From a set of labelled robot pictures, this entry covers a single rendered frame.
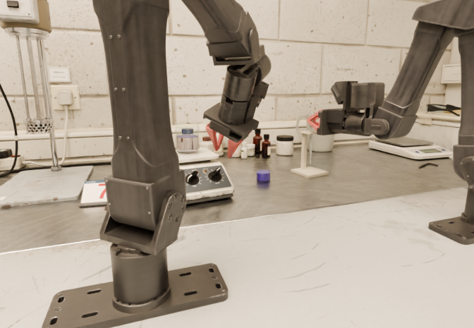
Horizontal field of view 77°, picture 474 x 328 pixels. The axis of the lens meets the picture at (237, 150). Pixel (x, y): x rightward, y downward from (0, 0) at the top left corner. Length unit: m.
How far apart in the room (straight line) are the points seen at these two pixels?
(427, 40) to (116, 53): 0.57
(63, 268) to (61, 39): 0.87
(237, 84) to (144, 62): 0.26
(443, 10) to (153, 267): 0.62
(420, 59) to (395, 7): 1.04
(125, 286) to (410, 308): 0.33
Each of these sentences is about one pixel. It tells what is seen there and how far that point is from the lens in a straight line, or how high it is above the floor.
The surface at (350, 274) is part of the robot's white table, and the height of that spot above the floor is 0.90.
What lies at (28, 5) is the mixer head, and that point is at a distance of 0.87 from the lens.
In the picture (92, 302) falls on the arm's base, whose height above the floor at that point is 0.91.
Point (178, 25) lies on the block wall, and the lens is 1.24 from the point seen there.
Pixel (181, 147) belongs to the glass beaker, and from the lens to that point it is 0.76.
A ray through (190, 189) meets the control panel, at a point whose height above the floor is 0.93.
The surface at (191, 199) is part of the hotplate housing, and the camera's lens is 0.68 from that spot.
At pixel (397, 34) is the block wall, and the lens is 1.74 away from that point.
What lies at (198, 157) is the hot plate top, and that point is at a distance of 0.74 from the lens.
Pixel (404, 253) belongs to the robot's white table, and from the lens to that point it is 0.56.
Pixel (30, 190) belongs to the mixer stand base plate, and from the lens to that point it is 0.89.
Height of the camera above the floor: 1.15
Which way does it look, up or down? 11 degrees down
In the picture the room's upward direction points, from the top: straight up
